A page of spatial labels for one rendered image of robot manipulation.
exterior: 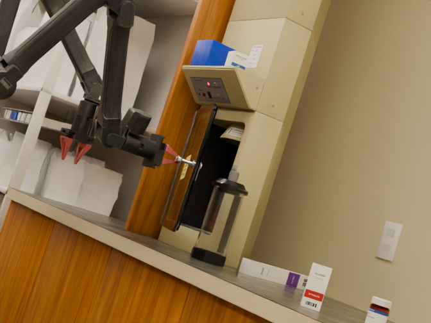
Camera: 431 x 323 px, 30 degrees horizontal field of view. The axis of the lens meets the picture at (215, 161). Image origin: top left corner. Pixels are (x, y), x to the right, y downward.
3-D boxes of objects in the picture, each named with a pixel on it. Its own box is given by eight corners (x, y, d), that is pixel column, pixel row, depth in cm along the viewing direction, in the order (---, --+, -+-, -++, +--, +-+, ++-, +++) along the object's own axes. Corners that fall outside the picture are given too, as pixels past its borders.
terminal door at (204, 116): (162, 225, 265) (199, 110, 268) (175, 232, 235) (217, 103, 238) (160, 224, 265) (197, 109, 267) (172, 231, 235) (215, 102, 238)
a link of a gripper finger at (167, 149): (187, 151, 243) (161, 141, 238) (180, 173, 243) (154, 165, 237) (176, 149, 249) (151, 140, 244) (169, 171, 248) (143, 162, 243)
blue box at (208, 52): (213, 76, 267) (221, 50, 267) (229, 77, 258) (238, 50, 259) (188, 65, 261) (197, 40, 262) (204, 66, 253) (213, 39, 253)
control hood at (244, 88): (201, 105, 269) (210, 77, 270) (256, 110, 242) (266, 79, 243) (172, 93, 263) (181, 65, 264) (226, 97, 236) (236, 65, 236)
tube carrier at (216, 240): (222, 261, 235) (244, 191, 237) (228, 265, 224) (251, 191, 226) (187, 250, 234) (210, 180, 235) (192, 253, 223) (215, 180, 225)
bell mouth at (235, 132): (251, 151, 271) (256, 136, 271) (283, 157, 256) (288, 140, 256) (209, 135, 261) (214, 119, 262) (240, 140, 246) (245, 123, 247)
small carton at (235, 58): (236, 75, 251) (242, 57, 252) (243, 74, 247) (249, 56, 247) (222, 69, 249) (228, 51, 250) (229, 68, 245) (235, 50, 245)
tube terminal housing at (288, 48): (217, 256, 279) (283, 48, 285) (272, 278, 252) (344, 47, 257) (157, 239, 266) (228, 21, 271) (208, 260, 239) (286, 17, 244)
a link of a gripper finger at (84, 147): (84, 167, 260) (94, 140, 261) (65, 160, 256) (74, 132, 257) (76, 165, 266) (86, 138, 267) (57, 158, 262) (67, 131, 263)
